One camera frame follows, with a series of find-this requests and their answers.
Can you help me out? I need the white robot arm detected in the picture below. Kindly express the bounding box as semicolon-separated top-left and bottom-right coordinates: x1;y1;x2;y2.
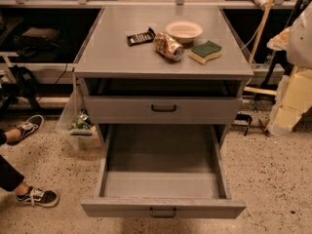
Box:
267;4;312;69

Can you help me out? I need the grey drawer cabinet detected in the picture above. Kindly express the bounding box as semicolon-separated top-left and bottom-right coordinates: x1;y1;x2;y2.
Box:
75;4;253;141

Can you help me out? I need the closed grey top drawer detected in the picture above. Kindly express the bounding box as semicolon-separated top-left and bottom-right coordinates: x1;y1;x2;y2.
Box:
84;96;242;125

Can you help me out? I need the open grey middle drawer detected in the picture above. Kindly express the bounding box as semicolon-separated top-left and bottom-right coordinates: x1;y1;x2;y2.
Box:
81;125;246;218

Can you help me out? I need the green yellow sponge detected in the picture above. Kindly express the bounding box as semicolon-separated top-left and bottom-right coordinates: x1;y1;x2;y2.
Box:
189;41;222;64

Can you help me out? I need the clear plastic bin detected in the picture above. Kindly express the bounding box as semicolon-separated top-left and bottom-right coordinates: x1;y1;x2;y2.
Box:
55;91;103;150

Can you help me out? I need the white bowl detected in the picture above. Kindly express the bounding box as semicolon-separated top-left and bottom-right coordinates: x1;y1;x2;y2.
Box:
166;20;203;44

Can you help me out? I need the upper black white sneaker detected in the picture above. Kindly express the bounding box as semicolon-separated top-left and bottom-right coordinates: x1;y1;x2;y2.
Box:
9;115;44;145

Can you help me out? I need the black white sneaker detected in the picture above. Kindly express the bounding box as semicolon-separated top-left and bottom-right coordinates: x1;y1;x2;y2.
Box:
16;186;59;208
9;115;44;145

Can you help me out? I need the lower black white sneaker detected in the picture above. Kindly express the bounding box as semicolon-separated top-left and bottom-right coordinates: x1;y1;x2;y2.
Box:
16;186;59;208

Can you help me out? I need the person's black trouser leg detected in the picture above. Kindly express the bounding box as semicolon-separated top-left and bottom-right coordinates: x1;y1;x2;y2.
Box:
0;129;24;191

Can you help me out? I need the wooden easel frame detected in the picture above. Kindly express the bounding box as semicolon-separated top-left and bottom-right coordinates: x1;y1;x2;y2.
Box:
244;0;277;96

